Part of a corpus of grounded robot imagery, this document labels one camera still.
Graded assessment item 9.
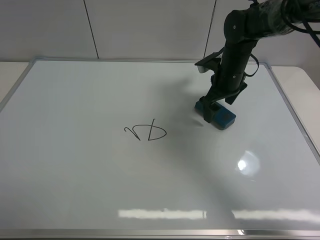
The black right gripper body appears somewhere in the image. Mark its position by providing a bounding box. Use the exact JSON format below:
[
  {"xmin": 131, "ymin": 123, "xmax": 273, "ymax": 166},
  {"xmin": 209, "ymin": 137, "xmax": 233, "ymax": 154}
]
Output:
[{"xmin": 204, "ymin": 74, "xmax": 248, "ymax": 103}]

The white framed whiteboard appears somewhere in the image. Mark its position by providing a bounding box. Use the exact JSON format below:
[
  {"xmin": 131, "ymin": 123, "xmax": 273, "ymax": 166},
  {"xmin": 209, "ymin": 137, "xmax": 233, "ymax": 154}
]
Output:
[{"xmin": 0, "ymin": 58, "xmax": 320, "ymax": 240}]

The blue board eraser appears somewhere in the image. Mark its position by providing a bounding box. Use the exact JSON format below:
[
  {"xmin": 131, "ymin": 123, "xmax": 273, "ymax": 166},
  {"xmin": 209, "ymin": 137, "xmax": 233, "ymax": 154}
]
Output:
[{"xmin": 194, "ymin": 101, "xmax": 236, "ymax": 130}]

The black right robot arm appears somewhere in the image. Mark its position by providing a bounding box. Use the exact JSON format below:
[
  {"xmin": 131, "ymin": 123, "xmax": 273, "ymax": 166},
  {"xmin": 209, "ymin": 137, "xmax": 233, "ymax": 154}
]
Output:
[{"xmin": 195, "ymin": 0, "xmax": 320, "ymax": 129}]

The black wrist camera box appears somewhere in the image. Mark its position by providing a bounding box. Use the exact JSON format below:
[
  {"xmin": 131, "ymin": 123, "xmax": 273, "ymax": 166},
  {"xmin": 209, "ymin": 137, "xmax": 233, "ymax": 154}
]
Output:
[{"xmin": 194, "ymin": 52, "xmax": 222, "ymax": 74}]

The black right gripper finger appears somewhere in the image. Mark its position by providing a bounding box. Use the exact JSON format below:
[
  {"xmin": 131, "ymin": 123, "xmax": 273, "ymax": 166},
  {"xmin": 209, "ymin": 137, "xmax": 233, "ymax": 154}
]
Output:
[
  {"xmin": 199, "ymin": 97, "xmax": 214, "ymax": 123},
  {"xmin": 225, "ymin": 91, "xmax": 240, "ymax": 105}
]

